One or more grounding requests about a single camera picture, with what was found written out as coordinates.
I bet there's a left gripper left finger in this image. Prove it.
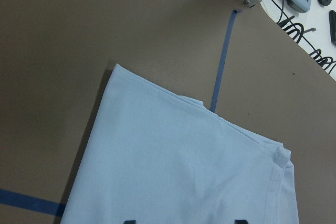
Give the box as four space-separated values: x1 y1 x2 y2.
123 220 137 224

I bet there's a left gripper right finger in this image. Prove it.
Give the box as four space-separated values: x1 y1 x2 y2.
234 219 248 224

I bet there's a black flat device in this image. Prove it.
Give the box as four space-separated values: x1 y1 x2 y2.
329 10 336 46

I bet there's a light blue t-shirt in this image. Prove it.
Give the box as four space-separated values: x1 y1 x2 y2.
61 65 299 223

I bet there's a black coiled cable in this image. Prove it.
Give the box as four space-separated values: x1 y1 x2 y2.
267 0 336 74

